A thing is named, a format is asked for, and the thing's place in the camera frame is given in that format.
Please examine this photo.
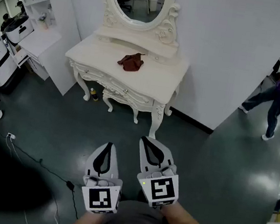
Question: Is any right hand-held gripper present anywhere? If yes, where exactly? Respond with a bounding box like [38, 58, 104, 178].
[131, 135, 187, 213]

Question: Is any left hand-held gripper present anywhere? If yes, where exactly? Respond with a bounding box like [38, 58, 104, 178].
[78, 139, 129, 218]

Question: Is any reddish brown cloth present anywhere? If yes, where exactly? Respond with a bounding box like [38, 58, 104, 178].
[116, 50, 146, 74]

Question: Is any person's left forearm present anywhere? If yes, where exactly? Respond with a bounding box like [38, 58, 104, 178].
[66, 209, 105, 224]

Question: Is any person's right forearm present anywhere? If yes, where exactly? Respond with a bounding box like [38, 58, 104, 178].
[159, 200, 206, 224]

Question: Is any white dressing table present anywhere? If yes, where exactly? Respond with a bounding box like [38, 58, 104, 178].
[55, 23, 193, 143]

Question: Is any dark bottle with yellow cap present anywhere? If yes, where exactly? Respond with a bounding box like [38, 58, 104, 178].
[89, 88, 101, 103]

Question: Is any white ornate stool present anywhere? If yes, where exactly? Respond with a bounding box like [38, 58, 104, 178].
[99, 88, 143, 125]

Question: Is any white low cabinet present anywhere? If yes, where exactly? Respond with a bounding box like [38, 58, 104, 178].
[13, 25, 63, 83]

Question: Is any white service robot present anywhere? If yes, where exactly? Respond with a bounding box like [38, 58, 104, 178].
[0, 37, 23, 91]
[2, 11, 37, 47]

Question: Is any black cable with adapter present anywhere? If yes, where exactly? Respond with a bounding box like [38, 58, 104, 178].
[3, 142, 88, 221]

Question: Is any oval mirror ornate white frame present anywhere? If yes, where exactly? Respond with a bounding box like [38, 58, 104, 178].
[97, 0, 184, 46]

